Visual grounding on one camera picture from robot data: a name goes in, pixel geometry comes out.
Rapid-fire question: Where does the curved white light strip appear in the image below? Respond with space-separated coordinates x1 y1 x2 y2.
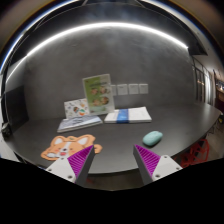
6 21 189 81

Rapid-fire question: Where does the white wall plate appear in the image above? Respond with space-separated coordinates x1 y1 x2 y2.
138 83 149 95
128 83 140 95
116 83 129 96
110 84 118 97

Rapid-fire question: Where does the orange corgi-shaped mouse pad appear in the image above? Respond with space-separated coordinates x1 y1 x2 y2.
40 134 103 162

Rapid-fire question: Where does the grey striped flat book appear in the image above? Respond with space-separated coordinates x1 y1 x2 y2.
56 114 104 134

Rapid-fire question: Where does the white book with blue band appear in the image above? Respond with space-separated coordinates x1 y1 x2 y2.
103 106 153 125

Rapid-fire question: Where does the green standing picture sign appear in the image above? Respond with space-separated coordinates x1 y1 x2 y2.
82 73 116 116

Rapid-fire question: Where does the mint green computer mouse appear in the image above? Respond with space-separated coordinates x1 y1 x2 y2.
142 130 164 147

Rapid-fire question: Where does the small white illustrated card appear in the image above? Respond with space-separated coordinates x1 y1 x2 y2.
63 98 91 120

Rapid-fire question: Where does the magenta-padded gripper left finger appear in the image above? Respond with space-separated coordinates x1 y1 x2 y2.
45 144 96 188

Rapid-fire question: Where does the red wire-frame stool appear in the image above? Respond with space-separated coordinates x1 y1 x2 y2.
179 138 211 169

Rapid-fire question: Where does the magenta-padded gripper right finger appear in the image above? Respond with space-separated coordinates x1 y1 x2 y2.
132 143 184 186

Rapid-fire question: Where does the small dark desk device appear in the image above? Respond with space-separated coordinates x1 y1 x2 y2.
1 122 13 138

